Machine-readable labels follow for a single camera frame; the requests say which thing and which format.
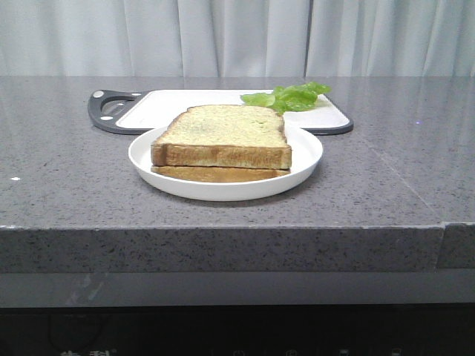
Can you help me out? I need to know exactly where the toast bread slice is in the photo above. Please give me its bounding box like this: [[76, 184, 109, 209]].
[[151, 105, 292, 170], [151, 166, 290, 183]]

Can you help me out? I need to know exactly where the green lettuce leaf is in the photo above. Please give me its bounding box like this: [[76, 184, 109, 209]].
[[240, 82, 332, 114]]

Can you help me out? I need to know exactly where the white round plate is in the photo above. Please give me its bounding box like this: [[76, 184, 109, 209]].
[[128, 125, 324, 202]]

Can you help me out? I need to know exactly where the white grey cutting board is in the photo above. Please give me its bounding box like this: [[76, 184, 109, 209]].
[[88, 89, 354, 136]]

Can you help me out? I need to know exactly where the white curtain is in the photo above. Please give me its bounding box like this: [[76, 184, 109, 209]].
[[1, 1, 474, 77]]

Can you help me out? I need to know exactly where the dark appliance front panel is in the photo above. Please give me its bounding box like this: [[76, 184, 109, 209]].
[[1, 304, 474, 355]]

